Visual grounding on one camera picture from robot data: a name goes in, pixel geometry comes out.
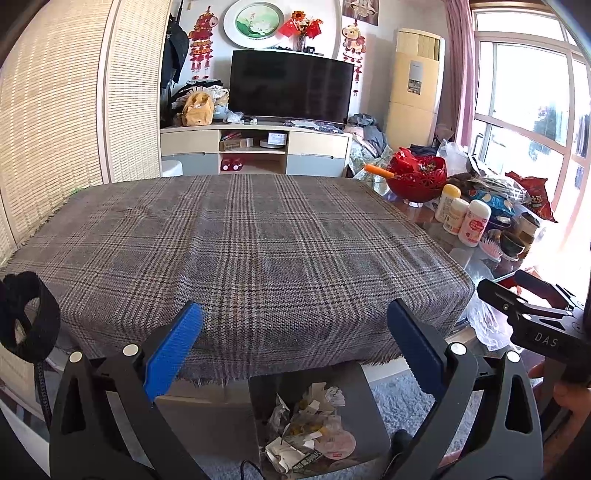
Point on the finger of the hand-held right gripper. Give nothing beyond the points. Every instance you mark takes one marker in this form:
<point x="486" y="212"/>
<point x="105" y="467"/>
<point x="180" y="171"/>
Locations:
<point x="549" y="290"/>
<point x="505" y="304"/>

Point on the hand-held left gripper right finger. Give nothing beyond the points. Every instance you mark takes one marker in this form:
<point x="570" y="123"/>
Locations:
<point x="413" y="341"/>

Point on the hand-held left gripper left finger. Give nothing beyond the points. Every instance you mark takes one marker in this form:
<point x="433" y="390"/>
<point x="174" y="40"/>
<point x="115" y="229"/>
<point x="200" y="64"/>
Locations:
<point x="173" y="350"/>

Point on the dark grey trash bin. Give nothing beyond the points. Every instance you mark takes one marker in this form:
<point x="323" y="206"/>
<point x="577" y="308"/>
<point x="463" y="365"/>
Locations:
<point x="364" y="406"/>

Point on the white paper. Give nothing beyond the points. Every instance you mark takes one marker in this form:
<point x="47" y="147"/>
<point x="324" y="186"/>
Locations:
<point x="325" y="397"/>

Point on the round plastic cup red label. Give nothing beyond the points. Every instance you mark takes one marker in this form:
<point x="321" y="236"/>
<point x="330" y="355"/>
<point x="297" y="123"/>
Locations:
<point x="338" y="445"/>

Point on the person's right hand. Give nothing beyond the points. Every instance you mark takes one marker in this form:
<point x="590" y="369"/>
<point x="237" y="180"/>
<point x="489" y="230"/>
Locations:
<point x="570" y="406"/>

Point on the clear plastic bag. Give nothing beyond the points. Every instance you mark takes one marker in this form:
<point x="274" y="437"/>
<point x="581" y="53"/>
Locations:
<point x="487" y="323"/>

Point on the pink hairbrush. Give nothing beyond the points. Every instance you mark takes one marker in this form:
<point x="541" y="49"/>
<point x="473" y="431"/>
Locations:
<point x="490" y="249"/>

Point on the stack of dark bowls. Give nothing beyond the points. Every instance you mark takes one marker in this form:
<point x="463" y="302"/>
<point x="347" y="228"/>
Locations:
<point x="517" y="240"/>

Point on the white bottle pink label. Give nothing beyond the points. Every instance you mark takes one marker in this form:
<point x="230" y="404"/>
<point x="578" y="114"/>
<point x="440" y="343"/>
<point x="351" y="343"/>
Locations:
<point x="474" y="224"/>

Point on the red snack bag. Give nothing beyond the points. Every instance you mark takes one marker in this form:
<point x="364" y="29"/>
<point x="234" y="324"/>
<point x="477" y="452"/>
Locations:
<point x="533" y="196"/>

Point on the plain white bottle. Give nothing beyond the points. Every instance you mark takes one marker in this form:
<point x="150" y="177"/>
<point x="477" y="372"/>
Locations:
<point x="456" y="217"/>

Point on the blue snack packet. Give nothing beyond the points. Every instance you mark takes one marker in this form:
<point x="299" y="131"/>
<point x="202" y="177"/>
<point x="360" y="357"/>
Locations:
<point x="496" y="203"/>

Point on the grey plaid blanket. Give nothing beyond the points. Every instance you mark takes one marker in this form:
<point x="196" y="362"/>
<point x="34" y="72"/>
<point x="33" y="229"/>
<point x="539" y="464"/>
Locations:
<point x="231" y="258"/>

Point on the red lattice basket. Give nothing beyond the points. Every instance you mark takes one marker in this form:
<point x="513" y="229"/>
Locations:
<point x="415" y="182"/>

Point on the white plastic bag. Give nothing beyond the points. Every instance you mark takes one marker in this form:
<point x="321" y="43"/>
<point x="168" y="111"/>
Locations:
<point x="452" y="157"/>

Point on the orange stick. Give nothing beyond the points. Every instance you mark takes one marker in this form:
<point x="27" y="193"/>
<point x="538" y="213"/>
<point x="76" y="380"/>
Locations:
<point x="378" y="170"/>

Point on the white stool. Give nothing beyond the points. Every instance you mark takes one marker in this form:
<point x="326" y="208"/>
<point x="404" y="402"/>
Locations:
<point x="171" y="168"/>

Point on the floral cloth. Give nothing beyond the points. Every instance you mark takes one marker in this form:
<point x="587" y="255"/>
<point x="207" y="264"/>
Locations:
<point x="364" y="159"/>

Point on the window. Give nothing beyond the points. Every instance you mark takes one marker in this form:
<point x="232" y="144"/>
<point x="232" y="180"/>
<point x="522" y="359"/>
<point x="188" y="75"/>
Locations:
<point x="531" y="101"/>

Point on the red shoes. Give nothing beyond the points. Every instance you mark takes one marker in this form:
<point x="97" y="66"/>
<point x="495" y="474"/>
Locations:
<point x="232" y="165"/>

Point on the pile of grey clothes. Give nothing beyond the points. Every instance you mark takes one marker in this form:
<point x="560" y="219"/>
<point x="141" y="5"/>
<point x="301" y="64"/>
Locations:
<point x="367" y="134"/>

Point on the cardboard box in cabinet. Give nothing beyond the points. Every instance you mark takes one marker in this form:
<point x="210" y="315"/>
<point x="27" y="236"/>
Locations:
<point x="236" y="144"/>

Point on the beige grey television cabinet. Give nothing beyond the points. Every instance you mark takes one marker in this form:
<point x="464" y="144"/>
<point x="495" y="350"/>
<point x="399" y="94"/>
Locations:
<point x="318" y="143"/>

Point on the beige standing air conditioner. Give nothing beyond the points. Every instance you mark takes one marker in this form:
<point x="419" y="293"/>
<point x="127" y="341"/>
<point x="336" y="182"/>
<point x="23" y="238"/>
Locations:
<point x="413" y="92"/>

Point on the white round device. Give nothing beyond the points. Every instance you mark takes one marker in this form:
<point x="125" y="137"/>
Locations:
<point x="272" y="140"/>

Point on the pink curtain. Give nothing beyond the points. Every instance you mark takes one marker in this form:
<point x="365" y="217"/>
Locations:
<point x="459" y="69"/>

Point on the yellow plush backpack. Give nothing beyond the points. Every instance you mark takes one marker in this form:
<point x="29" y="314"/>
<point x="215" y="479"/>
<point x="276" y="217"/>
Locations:
<point x="198" y="110"/>

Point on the woven bamboo screen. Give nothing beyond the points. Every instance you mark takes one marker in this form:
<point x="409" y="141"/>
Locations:
<point x="55" y="115"/>

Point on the black flat television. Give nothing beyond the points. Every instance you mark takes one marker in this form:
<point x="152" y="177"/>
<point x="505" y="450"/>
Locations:
<point x="291" y="85"/>

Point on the black hanging jacket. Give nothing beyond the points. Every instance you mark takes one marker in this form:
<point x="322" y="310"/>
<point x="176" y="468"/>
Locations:
<point x="174" y="50"/>

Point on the red hanging ornament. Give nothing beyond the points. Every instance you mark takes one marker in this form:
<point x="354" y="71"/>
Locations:
<point x="354" y="44"/>
<point x="203" y="41"/>

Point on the flower vase with red decorations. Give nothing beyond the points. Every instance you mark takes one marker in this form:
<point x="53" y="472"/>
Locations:
<point x="301" y="27"/>

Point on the wall picture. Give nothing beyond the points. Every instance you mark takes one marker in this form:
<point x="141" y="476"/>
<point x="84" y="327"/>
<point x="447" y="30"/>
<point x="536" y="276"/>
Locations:
<point x="362" y="8"/>

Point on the round white wall plate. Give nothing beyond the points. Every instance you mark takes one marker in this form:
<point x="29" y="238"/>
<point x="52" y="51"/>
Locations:
<point x="254" y="23"/>

